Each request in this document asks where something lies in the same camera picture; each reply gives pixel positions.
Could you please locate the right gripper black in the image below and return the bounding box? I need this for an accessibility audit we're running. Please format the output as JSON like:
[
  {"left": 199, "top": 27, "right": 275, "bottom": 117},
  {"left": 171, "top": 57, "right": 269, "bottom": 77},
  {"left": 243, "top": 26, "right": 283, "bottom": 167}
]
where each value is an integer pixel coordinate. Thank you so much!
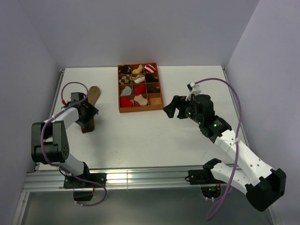
[{"left": 163, "top": 95, "right": 203, "bottom": 124}]

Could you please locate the red sock with white pattern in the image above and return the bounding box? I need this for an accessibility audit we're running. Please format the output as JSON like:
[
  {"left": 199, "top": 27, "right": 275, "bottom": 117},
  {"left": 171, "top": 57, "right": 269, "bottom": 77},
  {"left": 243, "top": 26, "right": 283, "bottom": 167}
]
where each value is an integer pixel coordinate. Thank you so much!
[{"left": 120, "top": 97, "right": 134, "bottom": 108}]

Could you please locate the beige maroon striped sock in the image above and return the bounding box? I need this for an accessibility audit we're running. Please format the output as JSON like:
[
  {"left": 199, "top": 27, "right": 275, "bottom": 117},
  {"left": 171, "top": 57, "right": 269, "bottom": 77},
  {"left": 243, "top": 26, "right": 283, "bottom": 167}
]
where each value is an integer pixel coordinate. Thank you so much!
[{"left": 134, "top": 94, "right": 148, "bottom": 106}]

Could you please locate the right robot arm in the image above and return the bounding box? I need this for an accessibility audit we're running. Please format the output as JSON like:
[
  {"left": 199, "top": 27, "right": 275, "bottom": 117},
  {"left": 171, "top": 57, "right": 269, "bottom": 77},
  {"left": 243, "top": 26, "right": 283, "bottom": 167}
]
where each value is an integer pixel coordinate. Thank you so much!
[{"left": 163, "top": 94, "right": 286, "bottom": 212}]

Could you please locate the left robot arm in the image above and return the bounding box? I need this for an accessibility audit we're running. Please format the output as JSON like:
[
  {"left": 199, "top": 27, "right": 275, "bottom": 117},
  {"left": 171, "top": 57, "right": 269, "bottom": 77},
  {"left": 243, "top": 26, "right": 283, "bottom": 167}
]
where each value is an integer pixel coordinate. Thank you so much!
[{"left": 31, "top": 92, "right": 98, "bottom": 188}]

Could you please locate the light blue rolled sock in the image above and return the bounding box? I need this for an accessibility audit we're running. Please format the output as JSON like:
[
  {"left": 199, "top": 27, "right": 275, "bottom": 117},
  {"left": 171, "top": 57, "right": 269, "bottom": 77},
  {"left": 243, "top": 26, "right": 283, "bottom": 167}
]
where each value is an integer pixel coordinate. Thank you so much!
[{"left": 120, "top": 86, "right": 132, "bottom": 96}]

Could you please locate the dark brown black rolled sock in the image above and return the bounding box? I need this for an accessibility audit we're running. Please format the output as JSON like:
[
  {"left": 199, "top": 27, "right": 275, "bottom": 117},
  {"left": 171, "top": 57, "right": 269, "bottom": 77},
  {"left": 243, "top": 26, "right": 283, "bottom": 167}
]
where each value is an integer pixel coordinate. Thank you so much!
[{"left": 147, "top": 84, "right": 160, "bottom": 94}]

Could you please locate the checkered rolled sock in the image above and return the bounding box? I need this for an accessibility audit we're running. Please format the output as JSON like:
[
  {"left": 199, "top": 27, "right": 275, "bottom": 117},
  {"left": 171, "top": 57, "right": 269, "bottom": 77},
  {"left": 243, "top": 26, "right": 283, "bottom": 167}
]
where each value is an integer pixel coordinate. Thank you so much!
[{"left": 119, "top": 75, "right": 132, "bottom": 85}]

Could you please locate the orange wooden compartment tray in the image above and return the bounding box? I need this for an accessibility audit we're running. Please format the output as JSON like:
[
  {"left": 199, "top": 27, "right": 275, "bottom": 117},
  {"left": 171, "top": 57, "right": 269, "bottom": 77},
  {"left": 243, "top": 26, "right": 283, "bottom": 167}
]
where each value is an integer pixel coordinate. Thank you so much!
[{"left": 118, "top": 62, "right": 164, "bottom": 113}]

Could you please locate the beige brown striped rolled sock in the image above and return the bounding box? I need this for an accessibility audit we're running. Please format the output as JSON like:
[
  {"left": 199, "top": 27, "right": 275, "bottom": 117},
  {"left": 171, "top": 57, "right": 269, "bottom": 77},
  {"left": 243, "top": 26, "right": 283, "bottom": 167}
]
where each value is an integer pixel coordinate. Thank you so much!
[{"left": 132, "top": 74, "right": 145, "bottom": 84}]

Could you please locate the red white striped rolled sock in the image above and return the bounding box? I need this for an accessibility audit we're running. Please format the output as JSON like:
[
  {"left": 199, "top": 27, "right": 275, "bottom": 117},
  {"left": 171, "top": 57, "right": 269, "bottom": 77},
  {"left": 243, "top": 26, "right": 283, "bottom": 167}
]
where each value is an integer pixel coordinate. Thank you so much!
[{"left": 144, "top": 64, "right": 157, "bottom": 73}]

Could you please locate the yellow rolled sock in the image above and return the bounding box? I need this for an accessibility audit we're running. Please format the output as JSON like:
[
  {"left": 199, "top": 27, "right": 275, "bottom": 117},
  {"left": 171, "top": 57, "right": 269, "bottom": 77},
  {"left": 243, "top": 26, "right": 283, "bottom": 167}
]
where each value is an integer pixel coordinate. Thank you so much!
[{"left": 132, "top": 64, "right": 143, "bottom": 74}]

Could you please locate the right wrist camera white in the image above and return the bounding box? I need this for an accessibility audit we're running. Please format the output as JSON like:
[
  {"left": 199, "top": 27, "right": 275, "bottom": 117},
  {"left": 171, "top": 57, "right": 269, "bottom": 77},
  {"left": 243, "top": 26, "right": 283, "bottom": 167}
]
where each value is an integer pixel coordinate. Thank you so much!
[{"left": 186, "top": 82, "right": 202, "bottom": 100}]

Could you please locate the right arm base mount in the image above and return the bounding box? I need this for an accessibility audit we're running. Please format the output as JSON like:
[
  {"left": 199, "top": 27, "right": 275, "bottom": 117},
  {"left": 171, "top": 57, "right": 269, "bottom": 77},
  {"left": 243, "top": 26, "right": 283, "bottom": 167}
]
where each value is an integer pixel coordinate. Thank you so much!
[{"left": 187, "top": 169, "right": 213, "bottom": 185}]

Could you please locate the aluminium front rail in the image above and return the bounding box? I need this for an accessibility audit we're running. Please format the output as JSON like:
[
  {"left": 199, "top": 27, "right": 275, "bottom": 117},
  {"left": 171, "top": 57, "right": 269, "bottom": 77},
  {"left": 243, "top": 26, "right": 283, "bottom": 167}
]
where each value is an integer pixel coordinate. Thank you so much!
[{"left": 22, "top": 166, "right": 203, "bottom": 193}]

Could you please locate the black box under rail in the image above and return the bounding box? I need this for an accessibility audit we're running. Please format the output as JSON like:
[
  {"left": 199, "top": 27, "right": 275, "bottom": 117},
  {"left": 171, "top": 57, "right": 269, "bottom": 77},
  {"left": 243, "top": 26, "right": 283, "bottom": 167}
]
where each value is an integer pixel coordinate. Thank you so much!
[{"left": 73, "top": 191, "right": 94, "bottom": 202}]

